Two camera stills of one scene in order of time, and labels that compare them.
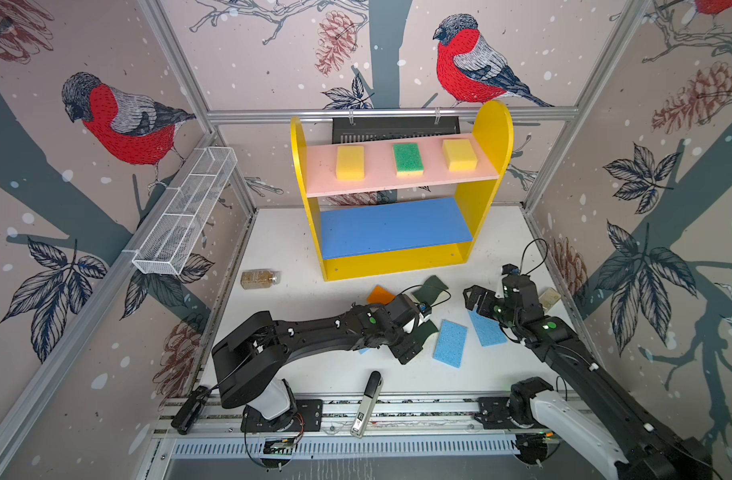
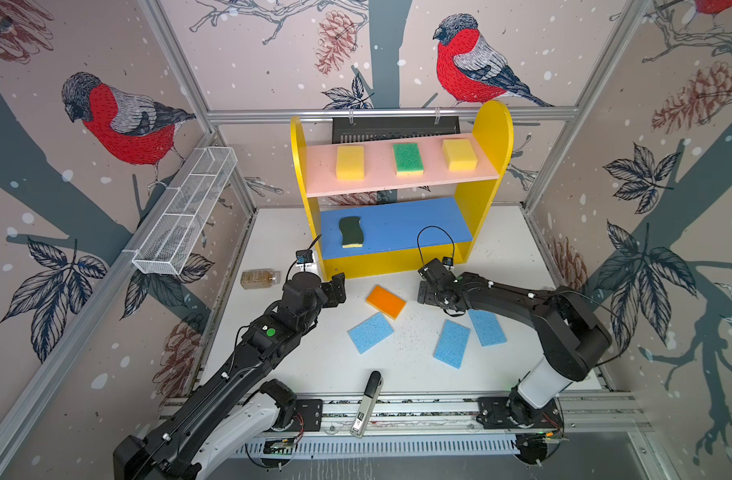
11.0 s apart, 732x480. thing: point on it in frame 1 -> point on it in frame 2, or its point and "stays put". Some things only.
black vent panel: [367, 128] stays put
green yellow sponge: [408, 160] stays put
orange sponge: [380, 296] stays put
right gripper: [485, 296] -> [425, 299]
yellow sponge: [460, 155] stays put
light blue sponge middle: [450, 343] stays put
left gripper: [408, 353] -> [334, 295]
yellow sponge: [350, 163] stays put
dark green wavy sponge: [420, 334] -> [352, 232]
